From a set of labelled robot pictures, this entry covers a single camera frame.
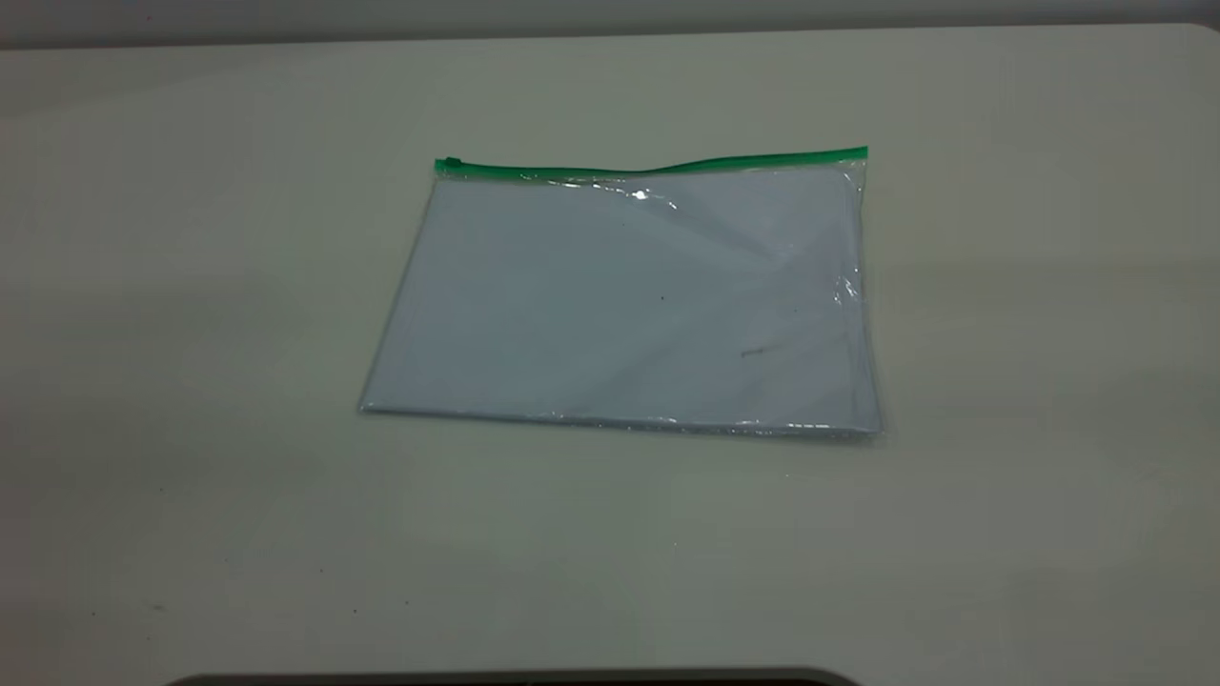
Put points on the clear zip bag green zipper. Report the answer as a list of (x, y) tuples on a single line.
[(620, 314)]

